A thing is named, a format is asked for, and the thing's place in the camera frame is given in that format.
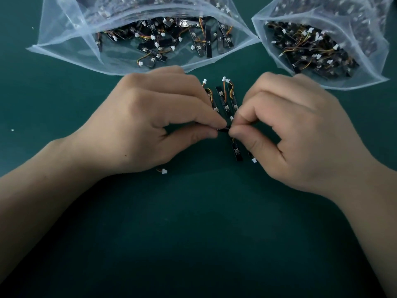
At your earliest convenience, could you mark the person's left forearm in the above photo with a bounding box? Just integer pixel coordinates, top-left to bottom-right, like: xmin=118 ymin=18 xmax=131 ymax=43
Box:
xmin=0 ymin=136 xmax=104 ymax=284

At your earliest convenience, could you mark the person's left hand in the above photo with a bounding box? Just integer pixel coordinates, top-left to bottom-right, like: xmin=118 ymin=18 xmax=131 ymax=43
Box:
xmin=66 ymin=65 xmax=228 ymax=181

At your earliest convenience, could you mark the clear plastic zip bag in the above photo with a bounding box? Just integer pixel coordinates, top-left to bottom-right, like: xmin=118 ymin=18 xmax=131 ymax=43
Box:
xmin=251 ymin=0 xmax=397 ymax=91
xmin=27 ymin=0 xmax=260 ymax=77

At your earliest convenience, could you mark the person's right forearm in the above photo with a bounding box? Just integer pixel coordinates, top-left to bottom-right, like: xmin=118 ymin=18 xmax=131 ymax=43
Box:
xmin=328 ymin=158 xmax=397 ymax=298

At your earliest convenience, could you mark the person's right hand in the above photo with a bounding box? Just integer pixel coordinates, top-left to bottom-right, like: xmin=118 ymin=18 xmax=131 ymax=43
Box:
xmin=229 ymin=72 xmax=378 ymax=199

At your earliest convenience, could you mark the pile of wired circuit boards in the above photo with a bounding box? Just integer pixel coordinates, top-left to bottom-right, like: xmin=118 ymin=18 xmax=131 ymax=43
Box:
xmin=74 ymin=0 xmax=236 ymax=69
xmin=266 ymin=0 xmax=388 ymax=80

